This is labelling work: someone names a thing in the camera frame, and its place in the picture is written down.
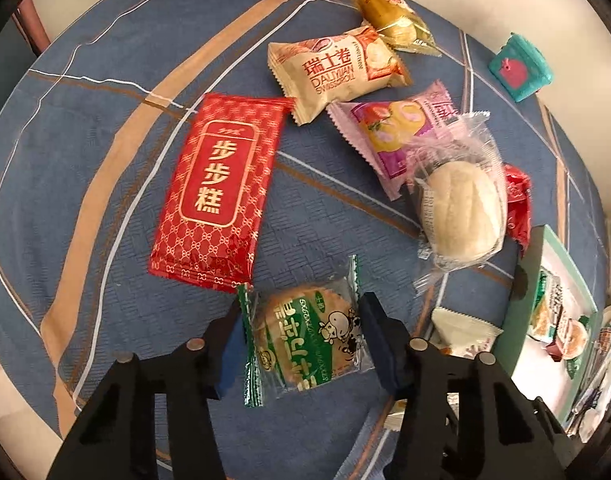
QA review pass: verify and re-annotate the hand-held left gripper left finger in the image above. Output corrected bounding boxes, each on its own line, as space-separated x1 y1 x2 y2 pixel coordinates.
45 300 246 480

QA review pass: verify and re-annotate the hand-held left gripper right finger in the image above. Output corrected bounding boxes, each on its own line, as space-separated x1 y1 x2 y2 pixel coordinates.
358 292 571 480

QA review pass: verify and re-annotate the clear green round cookie packet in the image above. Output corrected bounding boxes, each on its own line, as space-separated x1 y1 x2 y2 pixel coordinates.
236 255 376 408

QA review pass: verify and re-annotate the small white snack packet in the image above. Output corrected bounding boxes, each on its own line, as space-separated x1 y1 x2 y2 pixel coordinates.
428 306 505 361

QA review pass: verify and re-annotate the clear white bun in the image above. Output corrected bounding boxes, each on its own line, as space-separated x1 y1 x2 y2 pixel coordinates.
405 112 509 291

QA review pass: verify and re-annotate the long red patterned packet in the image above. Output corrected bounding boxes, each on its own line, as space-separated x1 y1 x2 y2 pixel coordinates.
149 92 295 295

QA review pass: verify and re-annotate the pale green calligraphy packet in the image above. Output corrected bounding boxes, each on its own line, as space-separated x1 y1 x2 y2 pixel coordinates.
528 269 579 343

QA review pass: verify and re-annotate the yellow jelly cup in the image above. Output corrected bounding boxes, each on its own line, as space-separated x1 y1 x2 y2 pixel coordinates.
560 315 593 356

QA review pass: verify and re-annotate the red square snack packet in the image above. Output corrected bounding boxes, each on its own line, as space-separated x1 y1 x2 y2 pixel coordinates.
500 162 533 258

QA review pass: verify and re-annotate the teal rimmed cardboard tray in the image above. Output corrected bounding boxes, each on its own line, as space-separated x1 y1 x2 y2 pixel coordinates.
503 224 600 428

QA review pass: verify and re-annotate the pink snack packet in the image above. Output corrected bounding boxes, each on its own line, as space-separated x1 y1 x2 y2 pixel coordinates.
326 80 461 202

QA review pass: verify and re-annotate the beige roll cake packet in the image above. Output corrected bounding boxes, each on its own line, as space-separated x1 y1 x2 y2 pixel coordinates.
268 25 413 127

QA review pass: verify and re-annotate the yellow cake snack packet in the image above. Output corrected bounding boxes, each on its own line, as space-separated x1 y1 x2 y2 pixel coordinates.
345 0 442 57

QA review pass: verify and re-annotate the teal cube toy box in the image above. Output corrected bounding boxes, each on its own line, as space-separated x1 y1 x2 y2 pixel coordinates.
488 34 553 103

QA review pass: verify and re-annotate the pink bed frame edge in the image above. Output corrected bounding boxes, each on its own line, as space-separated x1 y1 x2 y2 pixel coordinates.
12 0 51 56

